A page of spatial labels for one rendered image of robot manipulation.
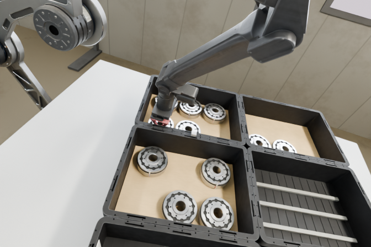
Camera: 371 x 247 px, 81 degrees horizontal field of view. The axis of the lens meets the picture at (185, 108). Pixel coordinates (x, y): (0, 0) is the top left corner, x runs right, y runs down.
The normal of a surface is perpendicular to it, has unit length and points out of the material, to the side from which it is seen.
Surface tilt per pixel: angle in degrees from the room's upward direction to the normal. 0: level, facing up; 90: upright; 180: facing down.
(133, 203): 0
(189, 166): 0
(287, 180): 0
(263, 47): 118
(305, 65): 90
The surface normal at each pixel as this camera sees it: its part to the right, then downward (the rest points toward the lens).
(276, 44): -0.32, 0.89
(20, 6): -0.25, 0.62
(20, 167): 0.20, -0.71
